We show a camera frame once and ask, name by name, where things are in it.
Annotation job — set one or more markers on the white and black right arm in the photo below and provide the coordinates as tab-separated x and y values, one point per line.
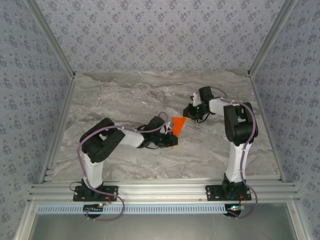
240	125

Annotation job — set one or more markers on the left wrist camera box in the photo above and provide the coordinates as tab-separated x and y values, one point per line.
170	125

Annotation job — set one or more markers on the small black circuit board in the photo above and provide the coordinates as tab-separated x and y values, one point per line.
93	208
235	208

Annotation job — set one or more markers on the aluminium frame post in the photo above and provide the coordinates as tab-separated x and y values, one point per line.
52	37
271	37

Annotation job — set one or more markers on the grey metal panel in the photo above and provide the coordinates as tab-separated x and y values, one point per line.
162	230

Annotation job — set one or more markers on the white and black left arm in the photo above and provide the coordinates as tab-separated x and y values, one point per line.
100	142

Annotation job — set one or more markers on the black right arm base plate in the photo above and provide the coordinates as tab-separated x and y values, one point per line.
212	193

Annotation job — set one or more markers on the aluminium side rail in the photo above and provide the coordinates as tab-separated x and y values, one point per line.
59	130
265	125

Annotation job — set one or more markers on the orange paper sheet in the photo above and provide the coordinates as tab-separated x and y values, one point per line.
178	125

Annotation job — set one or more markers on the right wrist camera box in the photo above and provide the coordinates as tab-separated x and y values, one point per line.
194	98

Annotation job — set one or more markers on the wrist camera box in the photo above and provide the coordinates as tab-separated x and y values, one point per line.
194	98
170	125

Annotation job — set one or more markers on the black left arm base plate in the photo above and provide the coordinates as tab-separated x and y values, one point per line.
110	193

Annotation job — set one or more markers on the aluminium frame beam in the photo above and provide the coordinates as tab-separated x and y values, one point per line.
162	191

